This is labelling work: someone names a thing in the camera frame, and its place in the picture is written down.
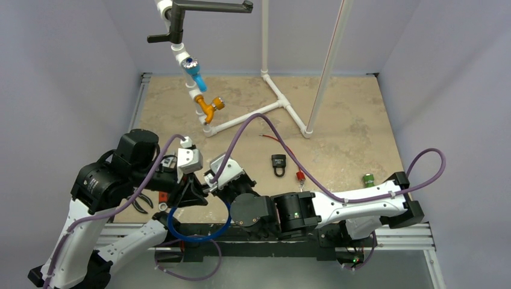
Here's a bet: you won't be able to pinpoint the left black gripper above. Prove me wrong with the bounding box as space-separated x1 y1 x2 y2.
134 161 210 206

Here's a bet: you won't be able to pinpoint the blue cable lock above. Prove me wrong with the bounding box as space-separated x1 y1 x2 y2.
167 201 232 243

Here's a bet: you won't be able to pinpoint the red cable padlock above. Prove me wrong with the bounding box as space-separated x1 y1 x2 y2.
259 134 306 182

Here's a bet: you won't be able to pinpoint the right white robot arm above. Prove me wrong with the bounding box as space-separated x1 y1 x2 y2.
214 172 424 245

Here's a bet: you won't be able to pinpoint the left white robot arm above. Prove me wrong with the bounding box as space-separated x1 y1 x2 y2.
28 129 207 288

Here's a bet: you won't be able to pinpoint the black padlock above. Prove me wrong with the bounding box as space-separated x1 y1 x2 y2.
271 154 287 178

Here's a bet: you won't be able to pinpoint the black pliers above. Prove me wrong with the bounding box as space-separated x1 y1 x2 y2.
127 193 154 215

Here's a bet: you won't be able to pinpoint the orange brass valve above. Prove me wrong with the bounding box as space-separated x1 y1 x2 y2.
194 95 225 125

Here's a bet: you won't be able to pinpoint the green cylinder object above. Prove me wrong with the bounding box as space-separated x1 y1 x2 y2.
362 173 375 188

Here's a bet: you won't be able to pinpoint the blue valve fitting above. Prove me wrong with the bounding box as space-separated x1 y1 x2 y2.
181 57 207 92

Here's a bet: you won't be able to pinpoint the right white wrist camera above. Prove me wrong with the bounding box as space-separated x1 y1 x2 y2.
204 154 245 190

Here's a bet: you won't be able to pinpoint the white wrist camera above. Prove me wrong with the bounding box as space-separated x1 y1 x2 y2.
177 136 203 174
204 154 245 190

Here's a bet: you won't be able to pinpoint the red handled adjustable wrench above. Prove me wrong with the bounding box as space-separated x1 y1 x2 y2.
158 191 168 211

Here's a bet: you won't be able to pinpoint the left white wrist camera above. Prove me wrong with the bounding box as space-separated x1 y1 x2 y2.
177 136 203 174

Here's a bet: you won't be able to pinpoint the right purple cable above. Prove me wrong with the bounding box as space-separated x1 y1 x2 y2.
212 113 447 272

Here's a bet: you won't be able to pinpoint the white PVC pipe frame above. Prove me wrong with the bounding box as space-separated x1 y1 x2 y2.
154 0 354 139

